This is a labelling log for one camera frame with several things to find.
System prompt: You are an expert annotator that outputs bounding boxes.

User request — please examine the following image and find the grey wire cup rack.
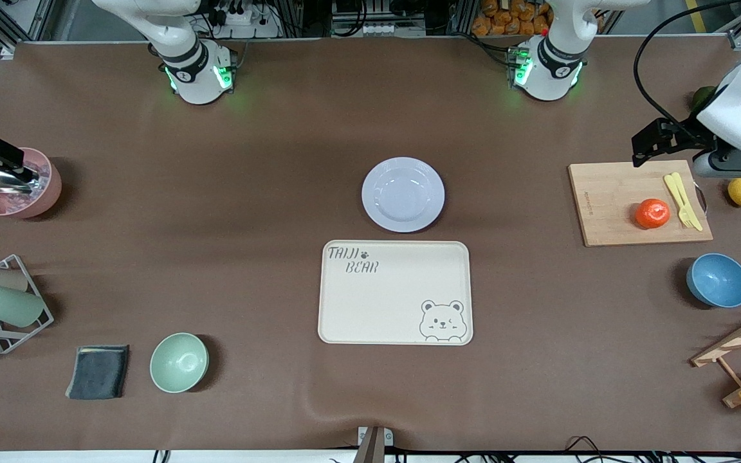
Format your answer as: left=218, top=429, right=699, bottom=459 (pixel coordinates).
left=0, top=254, right=55, bottom=355

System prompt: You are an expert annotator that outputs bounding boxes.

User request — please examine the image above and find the yellow plastic fork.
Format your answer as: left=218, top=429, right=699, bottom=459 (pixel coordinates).
left=663, top=174, right=694, bottom=230

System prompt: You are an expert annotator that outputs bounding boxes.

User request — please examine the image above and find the brown table cover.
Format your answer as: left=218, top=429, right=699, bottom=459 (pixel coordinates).
left=0, top=35, right=741, bottom=452

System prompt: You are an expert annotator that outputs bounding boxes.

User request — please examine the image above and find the dark green lime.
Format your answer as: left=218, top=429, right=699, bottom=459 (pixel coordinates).
left=692, top=86, right=718, bottom=113

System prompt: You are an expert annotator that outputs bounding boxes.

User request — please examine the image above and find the orange mandarin fruit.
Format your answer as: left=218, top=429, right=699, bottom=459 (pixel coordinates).
left=635, top=198, right=672, bottom=230

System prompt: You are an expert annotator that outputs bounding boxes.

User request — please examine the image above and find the pile of orange fruit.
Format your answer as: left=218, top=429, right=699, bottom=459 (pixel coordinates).
left=471, top=0, right=551, bottom=37

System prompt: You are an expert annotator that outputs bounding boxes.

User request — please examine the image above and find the blue bowl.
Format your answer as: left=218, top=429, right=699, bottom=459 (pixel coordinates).
left=686, top=253, right=741, bottom=309

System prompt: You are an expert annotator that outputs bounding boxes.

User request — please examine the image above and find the wooden drying rack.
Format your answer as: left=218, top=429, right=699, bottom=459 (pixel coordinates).
left=691, top=302, right=741, bottom=409

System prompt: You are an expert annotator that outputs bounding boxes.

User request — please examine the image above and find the dark grey folded cloth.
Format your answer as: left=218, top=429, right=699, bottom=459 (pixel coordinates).
left=65, top=345, right=131, bottom=401

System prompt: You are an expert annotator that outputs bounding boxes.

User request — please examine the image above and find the mint green cup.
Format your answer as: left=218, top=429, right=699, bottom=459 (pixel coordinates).
left=0, top=285, right=45, bottom=327

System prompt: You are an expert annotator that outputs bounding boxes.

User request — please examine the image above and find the grey camera stand bracket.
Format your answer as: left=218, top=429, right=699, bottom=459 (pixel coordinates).
left=352, top=426, right=394, bottom=463

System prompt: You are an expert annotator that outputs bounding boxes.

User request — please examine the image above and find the cream bear print tray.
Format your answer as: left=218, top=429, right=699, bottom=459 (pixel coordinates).
left=318, top=240, right=473, bottom=347

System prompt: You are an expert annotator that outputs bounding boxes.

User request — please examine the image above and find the pink bowl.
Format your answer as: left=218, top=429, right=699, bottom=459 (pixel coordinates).
left=0, top=147, right=62, bottom=219

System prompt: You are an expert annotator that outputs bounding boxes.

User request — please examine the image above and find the bamboo cutting board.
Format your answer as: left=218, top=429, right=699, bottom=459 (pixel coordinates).
left=568, top=159, right=714, bottom=248

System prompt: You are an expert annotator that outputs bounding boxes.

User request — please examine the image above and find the mint green bowl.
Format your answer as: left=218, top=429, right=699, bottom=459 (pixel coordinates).
left=149, top=332, right=210, bottom=394

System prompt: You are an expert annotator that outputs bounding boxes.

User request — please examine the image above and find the white round plate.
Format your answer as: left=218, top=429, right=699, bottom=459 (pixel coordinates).
left=361, top=157, right=446, bottom=233

